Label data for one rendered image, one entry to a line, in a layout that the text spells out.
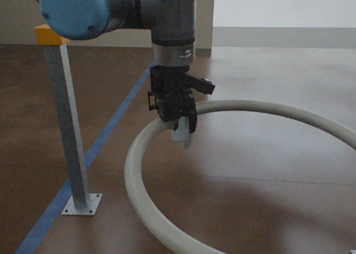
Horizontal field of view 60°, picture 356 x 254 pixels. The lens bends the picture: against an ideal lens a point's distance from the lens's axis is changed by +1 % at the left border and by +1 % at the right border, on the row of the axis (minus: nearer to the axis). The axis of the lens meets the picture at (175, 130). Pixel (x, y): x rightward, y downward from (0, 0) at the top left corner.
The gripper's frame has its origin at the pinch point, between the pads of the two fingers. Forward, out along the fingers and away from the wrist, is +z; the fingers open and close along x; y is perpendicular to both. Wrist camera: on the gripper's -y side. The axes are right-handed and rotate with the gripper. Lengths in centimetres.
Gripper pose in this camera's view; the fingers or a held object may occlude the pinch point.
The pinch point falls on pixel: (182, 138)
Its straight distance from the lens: 76.0
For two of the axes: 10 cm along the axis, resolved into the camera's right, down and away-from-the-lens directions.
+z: 0.2, 8.6, 5.2
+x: 5.7, 4.1, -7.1
